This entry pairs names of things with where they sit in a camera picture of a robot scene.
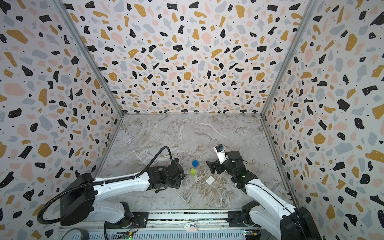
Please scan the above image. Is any white battery cover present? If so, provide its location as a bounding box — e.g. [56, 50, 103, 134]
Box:
[206, 176, 215, 185]

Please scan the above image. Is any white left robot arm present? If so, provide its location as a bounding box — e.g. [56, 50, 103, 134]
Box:
[60, 159, 185, 228]

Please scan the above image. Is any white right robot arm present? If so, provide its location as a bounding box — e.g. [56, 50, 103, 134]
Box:
[207, 145, 321, 240]

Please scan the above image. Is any blue cube block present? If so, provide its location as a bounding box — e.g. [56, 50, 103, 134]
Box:
[192, 160, 199, 168]

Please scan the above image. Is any green cube block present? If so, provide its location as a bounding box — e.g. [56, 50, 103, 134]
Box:
[190, 169, 197, 176]

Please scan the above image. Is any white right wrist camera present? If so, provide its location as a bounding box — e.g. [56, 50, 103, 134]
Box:
[214, 144, 228, 164]

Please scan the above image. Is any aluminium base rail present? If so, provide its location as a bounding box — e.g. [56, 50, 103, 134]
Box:
[58, 208, 301, 240]

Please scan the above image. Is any black corrugated cable hose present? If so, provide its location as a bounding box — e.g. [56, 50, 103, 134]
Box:
[36, 146, 174, 226]

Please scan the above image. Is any aluminium corner post right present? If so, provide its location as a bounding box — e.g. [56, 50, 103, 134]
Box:
[260, 0, 319, 118]

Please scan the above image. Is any aluminium corner post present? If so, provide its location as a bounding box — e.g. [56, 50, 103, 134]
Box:
[51, 0, 124, 118]
[260, 0, 319, 118]

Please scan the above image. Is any aluminium corner post left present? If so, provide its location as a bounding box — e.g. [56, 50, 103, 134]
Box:
[51, 0, 124, 118]

